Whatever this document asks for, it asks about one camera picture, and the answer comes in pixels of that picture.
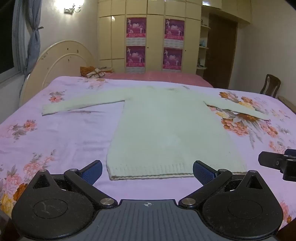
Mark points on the cream round headboard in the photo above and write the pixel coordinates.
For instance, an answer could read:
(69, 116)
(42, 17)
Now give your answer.
(60, 62)

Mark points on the ornate wall lamp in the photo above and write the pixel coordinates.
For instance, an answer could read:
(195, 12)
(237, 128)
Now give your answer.
(72, 9)

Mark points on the grey-blue curtain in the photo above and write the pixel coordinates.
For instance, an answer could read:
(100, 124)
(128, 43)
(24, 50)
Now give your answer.
(33, 46)

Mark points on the brown folded cloth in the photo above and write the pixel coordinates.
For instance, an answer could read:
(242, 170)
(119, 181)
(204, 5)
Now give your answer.
(86, 70)

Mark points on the dark window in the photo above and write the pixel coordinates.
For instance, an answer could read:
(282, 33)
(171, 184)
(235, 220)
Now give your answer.
(5, 41)

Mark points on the pink wall poster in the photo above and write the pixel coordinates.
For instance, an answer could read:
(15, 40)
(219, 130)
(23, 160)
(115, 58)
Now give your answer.
(136, 27)
(172, 58)
(174, 30)
(135, 56)

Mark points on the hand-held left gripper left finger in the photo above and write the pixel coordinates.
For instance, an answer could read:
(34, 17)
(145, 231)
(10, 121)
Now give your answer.
(92, 172)

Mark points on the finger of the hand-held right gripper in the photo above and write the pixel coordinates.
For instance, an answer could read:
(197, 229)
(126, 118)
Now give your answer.
(270, 161)

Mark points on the wooden bed frame rail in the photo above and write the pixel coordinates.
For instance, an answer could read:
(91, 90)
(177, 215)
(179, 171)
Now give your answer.
(288, 101)

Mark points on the floral lilac bedsheet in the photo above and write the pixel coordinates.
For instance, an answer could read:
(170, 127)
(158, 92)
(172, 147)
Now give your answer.
(69, 136)

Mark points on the cream overhead cabinet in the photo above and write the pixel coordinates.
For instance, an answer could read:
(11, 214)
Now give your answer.
(231, 10)

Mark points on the wooden chair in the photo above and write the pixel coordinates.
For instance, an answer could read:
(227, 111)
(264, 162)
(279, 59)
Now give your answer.
(270, 84)

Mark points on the dark wooden door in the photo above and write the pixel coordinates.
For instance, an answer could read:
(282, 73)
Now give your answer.
(219, 51)

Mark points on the cream open shelf unit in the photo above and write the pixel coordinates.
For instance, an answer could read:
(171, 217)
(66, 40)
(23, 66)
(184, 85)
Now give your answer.
(203, 55)

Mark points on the pink bedspread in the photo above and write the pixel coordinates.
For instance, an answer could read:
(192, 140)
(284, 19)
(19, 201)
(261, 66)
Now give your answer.
(161, 77)

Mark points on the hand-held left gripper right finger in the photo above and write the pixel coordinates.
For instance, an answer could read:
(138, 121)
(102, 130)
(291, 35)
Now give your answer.
(203, 172)

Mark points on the white knitted sweater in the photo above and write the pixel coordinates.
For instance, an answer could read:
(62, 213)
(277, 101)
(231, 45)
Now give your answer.
(171, 129)

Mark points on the cream wardrobe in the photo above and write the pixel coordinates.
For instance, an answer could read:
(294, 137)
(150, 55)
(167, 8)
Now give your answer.
(111, 34)

